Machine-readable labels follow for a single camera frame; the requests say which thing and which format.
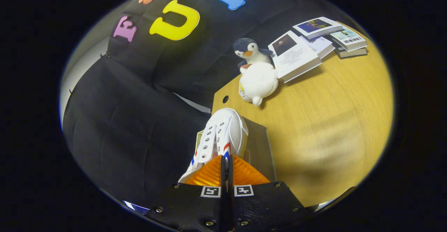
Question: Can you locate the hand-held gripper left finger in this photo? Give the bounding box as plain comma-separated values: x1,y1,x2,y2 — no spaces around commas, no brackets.
145,155,227,232

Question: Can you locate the white book with portrait cover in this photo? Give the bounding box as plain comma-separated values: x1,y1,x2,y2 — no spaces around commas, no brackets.
268,30,323,83

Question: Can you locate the white book with blue picture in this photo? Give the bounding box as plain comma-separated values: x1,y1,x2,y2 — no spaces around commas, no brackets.
293,17,344,40

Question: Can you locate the book with pale green cover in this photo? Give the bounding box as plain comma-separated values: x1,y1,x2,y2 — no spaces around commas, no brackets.
328,28,368,52

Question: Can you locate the white canvas shoe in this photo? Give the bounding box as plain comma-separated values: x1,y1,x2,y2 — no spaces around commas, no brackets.
178,108,249,184

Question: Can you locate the plain white book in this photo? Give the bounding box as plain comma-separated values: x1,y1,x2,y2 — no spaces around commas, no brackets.
300,35,336,60

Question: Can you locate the white round plush toy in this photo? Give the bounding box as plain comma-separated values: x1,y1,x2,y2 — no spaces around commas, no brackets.
239,62,279,106

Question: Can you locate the dark thick book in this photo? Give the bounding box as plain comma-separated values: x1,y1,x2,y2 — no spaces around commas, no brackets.
334,38,368,59

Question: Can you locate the penguin plush toy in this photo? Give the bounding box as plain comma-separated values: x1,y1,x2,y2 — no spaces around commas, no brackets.
233,38,274,74

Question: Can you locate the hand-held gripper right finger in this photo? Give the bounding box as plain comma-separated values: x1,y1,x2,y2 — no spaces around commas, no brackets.
229,155,311,232

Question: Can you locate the grey fabric storage box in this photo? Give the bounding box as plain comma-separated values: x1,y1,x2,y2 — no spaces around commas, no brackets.
195,117,277,182

